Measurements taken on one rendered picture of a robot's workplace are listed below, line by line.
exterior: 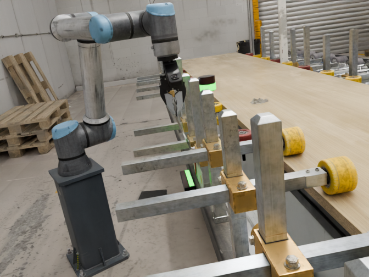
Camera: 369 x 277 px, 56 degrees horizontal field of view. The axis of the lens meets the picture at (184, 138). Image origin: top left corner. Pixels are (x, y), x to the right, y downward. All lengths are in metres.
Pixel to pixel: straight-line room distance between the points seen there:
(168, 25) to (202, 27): 7.96
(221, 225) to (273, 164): 0.63
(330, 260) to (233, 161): 0.30
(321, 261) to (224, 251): 0.47
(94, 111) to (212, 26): 7.39
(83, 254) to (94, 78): 1.00
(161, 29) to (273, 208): 0.77
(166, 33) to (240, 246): 0.69
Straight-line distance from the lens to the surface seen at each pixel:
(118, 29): 1.22
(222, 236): 1.07
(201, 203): 0.76
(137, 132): 1.73
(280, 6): 2.98
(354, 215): 0.79
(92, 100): 1.93
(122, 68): 9.22
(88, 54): 1.83
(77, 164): 2.00
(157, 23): 1.17
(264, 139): 0.50
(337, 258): 0.59
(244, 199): 0.74
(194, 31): 9.11
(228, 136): 0.75
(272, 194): 0.54
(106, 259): 2.26
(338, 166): 0.82
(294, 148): 1.03
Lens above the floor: 1.31
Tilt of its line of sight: 18 degrees down
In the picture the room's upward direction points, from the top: 8 degrees counter-clockwise
